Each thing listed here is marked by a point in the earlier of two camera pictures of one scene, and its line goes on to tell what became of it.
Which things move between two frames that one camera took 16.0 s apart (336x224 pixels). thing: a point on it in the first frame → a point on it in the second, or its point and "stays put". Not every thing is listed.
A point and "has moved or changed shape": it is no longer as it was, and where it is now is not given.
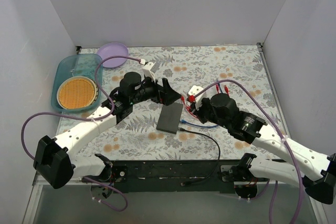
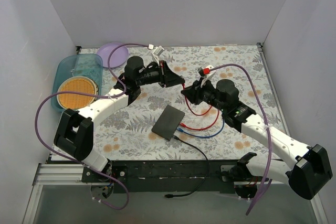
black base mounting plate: x=171 y=176 stays put
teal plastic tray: x=72 y=65 stays put
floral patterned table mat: x=176 y=132 stays put
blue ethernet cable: x=185 y=121 → x=181 y=130
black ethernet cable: x=185 y=183 → x=171 y=196
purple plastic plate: x=113 y=49 stays put
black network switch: x=170 y=118 has moved or changed shape
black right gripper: x=200 y=109 → x=198 y=93
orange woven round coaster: x=75 y=92 stays put
